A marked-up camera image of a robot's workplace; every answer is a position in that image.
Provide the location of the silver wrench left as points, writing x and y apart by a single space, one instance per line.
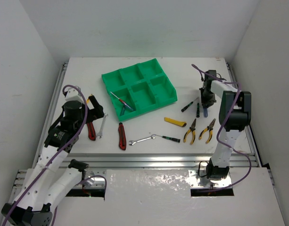
100 133

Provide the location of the green six-compartment tray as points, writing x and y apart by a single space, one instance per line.
144 86

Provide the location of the silver wrench centre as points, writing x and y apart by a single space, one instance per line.
132 142

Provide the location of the green-black screwdriver lower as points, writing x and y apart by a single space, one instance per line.
170 138

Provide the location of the silver wrench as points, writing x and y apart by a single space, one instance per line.
100 133
132 142

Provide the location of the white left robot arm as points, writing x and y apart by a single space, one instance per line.
36 205

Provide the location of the blue screwdriver red collar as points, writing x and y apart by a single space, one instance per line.
123 102

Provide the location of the aluminium front rail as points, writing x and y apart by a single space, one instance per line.
139 161

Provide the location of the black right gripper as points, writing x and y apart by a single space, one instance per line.
206 102

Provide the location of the green-black screwdriver upper left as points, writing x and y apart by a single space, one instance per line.
188 105

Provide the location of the green-black screwdriver upper right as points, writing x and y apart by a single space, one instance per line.
198 110

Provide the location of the red utility knife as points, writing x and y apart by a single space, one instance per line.
122 137
91 131

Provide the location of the white foreground cover panel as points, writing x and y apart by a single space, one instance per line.
163 198

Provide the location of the yellow pliers right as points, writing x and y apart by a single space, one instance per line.
208 129

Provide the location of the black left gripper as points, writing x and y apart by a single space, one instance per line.
96 109

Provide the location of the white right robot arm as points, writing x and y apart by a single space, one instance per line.
234 116

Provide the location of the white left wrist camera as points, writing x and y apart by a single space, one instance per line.
72 94

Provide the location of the green-black screwdriver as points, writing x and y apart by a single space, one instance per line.
188 105
198 110
170 138

